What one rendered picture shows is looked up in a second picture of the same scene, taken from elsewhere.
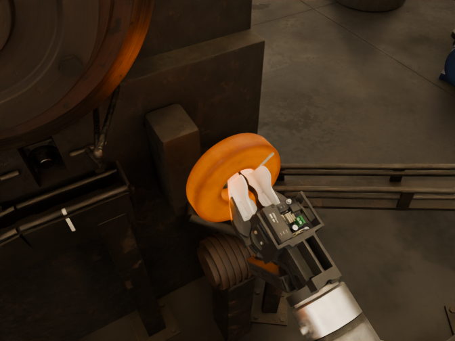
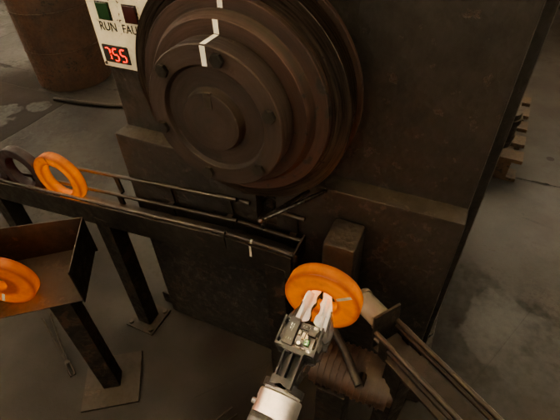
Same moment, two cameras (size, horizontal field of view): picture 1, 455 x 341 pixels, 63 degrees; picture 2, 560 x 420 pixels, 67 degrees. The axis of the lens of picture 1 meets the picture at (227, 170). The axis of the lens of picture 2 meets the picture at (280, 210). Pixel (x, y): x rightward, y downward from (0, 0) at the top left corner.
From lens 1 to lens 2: 45 cm
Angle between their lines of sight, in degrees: 39
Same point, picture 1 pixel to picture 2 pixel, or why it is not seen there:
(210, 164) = (302, 271)
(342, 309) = (273, 407)
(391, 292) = not seen: outside the picture
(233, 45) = (432, 212)
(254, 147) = (333, 282)
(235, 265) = (326, 370)
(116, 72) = (306, 183)
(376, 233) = not seen: outside the picture
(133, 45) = (320, 174)
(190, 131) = (347, 249)
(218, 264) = not seen: hidden behind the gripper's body
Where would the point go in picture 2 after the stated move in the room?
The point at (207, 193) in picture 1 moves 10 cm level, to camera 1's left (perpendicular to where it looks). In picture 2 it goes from (293, 287) to (264, 257)
